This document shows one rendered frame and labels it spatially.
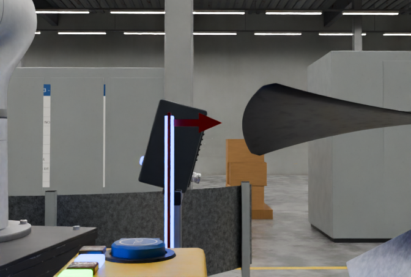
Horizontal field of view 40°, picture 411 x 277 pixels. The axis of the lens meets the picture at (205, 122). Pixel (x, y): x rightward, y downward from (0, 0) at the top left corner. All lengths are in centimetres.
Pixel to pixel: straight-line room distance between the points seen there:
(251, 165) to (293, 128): 801
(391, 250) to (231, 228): 207
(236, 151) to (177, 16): 405
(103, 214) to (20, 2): 151
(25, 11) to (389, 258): 67
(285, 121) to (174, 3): 439
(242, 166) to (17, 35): 784
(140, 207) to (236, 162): 633
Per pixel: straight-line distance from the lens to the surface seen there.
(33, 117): 688
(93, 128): 672
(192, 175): 128
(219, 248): 271
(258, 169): 874
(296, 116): 68
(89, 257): 40
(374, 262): 72
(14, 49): 97
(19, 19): 98
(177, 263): 41
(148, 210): 245
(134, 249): 41
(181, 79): 494
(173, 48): 498
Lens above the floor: 116
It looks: 2 degrees up
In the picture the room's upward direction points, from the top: straight up
